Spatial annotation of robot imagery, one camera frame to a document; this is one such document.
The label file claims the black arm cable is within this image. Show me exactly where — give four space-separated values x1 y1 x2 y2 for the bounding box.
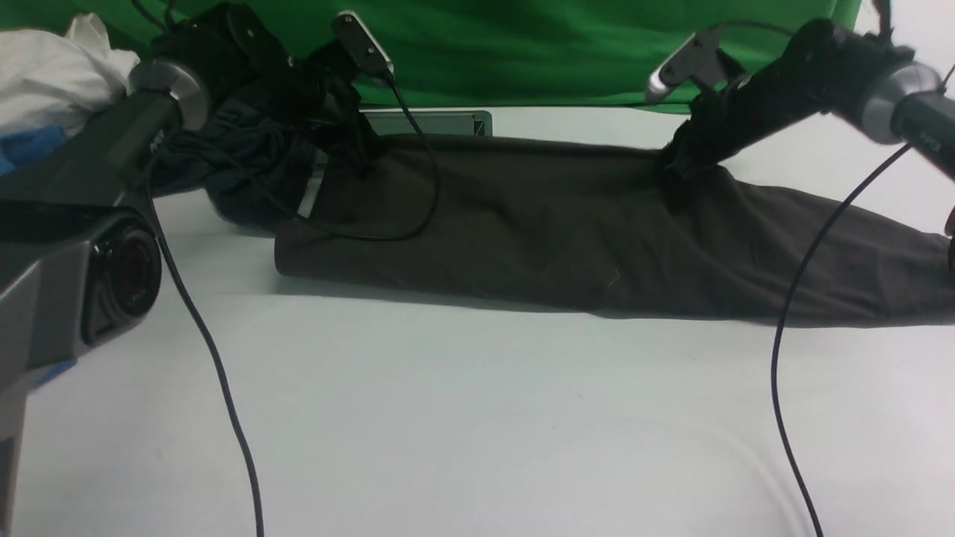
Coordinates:
716 0 955 537
131 0 441 537

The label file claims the green backdrop cloth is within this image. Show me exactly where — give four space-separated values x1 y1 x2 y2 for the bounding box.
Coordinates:
2 1 860 108

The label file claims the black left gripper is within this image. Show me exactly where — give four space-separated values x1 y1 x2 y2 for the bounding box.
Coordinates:
153 2 373 162

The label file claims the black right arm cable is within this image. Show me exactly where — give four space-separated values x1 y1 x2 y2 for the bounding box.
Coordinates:
716 0 955 537

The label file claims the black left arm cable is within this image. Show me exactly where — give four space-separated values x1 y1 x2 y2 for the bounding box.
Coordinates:
131 0 441 537

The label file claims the metal table cable hatch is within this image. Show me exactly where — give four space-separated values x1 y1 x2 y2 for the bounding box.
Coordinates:
298 109 493 219

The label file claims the dark teal crumpled garment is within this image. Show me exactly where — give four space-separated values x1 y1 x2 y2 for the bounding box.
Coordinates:
150 101 319 236

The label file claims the blue crumpled garment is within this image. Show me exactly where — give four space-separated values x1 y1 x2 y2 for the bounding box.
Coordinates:
2 125 87 392

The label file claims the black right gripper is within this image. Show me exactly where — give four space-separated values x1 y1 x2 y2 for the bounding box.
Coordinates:
660 19 915 180

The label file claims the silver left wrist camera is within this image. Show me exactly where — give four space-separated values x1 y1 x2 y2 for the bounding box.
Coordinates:
332 10 395 85

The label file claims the gray left robot arm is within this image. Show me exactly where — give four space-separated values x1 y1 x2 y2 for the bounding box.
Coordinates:
1 2 392 535

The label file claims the gray right robot arm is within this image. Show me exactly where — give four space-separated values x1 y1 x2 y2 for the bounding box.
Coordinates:
645 19 953 181

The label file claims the white crumpled garment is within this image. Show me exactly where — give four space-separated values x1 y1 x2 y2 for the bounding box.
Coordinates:
1 13 140 136

